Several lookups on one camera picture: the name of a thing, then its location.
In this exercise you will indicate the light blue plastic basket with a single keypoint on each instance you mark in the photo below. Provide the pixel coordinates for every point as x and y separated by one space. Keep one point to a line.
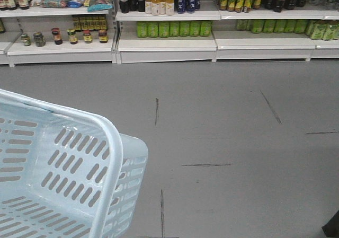
65 172

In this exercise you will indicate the white store shelving unit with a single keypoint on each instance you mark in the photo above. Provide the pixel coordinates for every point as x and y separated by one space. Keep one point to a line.
38 35

